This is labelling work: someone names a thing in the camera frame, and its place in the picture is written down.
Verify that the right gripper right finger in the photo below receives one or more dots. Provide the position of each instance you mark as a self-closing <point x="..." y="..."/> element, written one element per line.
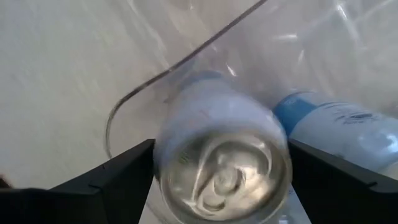
<point x="342" y="196"/>

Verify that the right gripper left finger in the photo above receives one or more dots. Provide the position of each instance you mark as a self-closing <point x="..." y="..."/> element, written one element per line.
<point x="93" y="199"/>

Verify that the white blue Spindrift can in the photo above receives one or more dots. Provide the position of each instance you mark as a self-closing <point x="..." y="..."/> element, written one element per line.
<point x="342" y="137"/>
<point x="224" y="124"/>

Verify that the clear plastic bin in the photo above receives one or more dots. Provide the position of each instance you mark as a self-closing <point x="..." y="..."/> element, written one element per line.
<point x="280" y="37"/>

